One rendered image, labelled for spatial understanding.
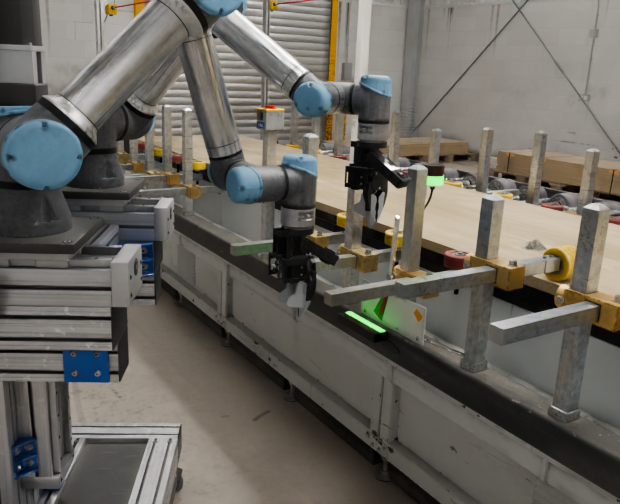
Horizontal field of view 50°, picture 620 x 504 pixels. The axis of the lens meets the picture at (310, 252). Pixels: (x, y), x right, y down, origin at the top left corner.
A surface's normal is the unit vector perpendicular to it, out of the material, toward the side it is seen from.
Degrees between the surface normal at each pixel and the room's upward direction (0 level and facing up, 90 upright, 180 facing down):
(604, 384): 90
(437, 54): 90
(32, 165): 95
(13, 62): 90
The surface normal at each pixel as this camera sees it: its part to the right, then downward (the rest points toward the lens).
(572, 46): -0.83, 0.11
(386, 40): 0.55, 0.25
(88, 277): 0.06, 0.27
